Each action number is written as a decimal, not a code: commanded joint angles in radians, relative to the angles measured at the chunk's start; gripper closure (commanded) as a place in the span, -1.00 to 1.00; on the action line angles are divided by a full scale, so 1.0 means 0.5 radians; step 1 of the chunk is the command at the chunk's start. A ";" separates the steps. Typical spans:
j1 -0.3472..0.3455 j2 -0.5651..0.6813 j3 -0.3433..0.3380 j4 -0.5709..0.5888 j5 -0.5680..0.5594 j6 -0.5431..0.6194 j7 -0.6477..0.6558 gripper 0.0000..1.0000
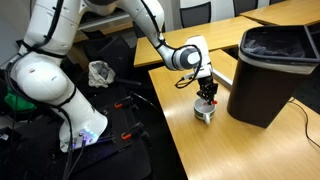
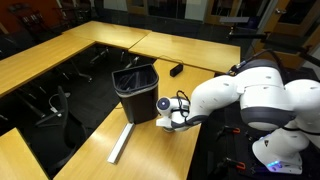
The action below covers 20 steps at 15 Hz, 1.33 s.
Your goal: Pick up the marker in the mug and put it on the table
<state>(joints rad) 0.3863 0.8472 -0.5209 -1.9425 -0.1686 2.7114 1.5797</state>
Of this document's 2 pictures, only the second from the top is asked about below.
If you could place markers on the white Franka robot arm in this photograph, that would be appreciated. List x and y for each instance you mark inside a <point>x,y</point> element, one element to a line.
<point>260,90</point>

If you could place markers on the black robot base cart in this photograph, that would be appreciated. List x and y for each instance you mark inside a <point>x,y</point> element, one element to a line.
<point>213,150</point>

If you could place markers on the white bin liner bag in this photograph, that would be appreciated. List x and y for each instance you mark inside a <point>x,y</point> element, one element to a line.
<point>140,92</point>

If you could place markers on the black trash bin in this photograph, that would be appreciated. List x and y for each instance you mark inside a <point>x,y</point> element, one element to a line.
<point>141,106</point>

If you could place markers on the small black box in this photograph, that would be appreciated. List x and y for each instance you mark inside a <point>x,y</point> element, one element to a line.
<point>176,70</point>

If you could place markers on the wooden conference table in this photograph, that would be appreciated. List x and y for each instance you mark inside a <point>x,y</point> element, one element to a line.
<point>16,156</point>
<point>186,50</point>
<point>106,33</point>
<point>40,60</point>

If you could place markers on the grey metal bar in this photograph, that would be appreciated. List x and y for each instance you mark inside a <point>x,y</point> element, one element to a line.
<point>120,145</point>

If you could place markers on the black office chair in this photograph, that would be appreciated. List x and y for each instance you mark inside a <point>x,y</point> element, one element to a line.
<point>63,133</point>

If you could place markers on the red stacked chairs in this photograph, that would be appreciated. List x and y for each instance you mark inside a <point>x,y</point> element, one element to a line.
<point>28,18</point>

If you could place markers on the black camera stand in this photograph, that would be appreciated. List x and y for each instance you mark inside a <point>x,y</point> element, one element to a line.
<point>246,35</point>

